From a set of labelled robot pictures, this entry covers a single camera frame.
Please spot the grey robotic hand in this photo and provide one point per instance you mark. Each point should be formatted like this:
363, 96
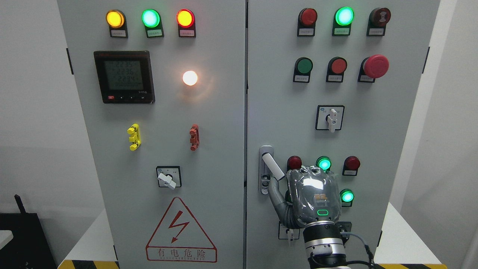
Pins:
314, 194

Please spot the white rotary switch left door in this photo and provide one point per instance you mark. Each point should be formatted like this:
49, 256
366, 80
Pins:
168, 177

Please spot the white platform with hazard stripes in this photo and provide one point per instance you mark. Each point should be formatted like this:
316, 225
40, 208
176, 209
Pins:
399, 247

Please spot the grey left cabinet door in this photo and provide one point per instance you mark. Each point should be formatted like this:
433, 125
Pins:
212, 177

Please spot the white rotary switch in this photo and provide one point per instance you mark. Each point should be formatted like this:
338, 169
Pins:
329, 117
288, 234

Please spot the green push button upper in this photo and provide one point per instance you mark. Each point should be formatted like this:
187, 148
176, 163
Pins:
302, 70

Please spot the grey cabinet door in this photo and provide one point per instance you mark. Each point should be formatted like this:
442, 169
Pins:
212, 177
282, 113

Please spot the green lit indicator top right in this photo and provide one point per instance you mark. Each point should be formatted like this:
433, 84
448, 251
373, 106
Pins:
342, 21

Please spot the white lit indicator light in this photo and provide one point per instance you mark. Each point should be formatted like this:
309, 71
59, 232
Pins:
190, 78

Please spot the dark red buzzer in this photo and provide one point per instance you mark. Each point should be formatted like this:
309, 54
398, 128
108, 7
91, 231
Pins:
378, 20

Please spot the grey right cabinet door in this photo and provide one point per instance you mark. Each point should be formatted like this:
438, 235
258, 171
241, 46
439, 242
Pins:
282, 113

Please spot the black box with antenna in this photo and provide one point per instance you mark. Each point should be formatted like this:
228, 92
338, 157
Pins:
28, 248

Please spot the black rotary selector switch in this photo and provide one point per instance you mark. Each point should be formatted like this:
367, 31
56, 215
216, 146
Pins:
344, 227

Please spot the white rotary switch upper right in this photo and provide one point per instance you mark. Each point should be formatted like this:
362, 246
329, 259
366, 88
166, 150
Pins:
329, 117

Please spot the green lit indicator lower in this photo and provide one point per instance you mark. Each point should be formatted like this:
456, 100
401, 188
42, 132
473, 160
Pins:
346, 197

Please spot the yellow indicator light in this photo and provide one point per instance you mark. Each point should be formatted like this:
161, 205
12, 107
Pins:
117, 23

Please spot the green indicator light top left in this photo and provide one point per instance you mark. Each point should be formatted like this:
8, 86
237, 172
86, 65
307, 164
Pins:
153, 23

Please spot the red terminal connector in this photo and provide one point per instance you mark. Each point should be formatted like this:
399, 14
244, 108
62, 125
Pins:
194, 137

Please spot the red indicator light top right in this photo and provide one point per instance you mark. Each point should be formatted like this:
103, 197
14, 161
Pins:
306, 24

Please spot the red electric hazard warning sticker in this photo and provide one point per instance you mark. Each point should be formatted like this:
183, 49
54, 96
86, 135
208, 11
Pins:
179, 237

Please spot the silver door handle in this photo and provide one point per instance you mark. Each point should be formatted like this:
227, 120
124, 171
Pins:
268, 169

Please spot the yellow terminal connector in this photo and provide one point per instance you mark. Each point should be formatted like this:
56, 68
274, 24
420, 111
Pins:
134, 137

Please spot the red lit indicator light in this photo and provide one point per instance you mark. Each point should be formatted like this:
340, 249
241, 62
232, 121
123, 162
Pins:
186, 22

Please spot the red emergency stop button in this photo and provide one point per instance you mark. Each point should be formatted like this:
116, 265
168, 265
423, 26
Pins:
373, 67

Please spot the red push button upper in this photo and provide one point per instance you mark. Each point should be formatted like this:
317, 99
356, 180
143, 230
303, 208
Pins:
336, 69

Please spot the red indicator light middle left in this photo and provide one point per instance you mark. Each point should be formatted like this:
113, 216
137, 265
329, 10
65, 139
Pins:
294, 163

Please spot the robot arm silver white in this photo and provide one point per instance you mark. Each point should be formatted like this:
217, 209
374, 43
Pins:
324, 246

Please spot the white rotary switch lower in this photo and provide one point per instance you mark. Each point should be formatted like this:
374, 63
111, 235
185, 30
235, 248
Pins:
288, 234

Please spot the black digital power meter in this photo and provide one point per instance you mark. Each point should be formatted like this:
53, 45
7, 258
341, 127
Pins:
125, 77

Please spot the red indicator light middle right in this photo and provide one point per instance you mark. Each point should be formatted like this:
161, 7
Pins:
351, 166

